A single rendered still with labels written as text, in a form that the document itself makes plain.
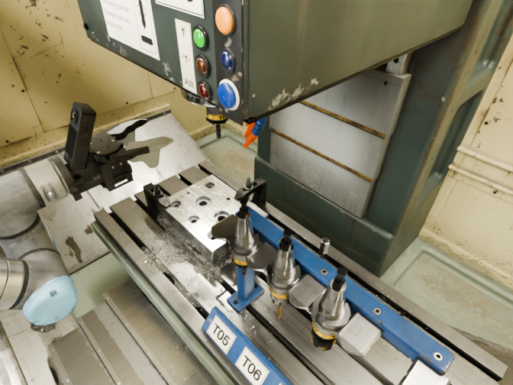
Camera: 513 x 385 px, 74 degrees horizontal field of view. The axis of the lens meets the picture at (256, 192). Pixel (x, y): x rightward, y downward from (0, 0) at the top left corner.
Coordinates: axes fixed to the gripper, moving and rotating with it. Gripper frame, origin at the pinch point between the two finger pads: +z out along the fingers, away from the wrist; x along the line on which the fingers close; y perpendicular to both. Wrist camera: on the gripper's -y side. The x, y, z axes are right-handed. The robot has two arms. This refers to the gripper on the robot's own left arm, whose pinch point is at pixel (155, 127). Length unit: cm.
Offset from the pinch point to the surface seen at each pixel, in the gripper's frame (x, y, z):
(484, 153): 40, 32, 98
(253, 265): 29.7, 17.6, 0.3
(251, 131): 16.2, -1.3, 12.2
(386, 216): 29, 47, 62
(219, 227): 17.2, 17.6, 1.6
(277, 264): 34.7, 13.6, 1.6
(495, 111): 37, 17, 99
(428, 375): 62, 18, 6
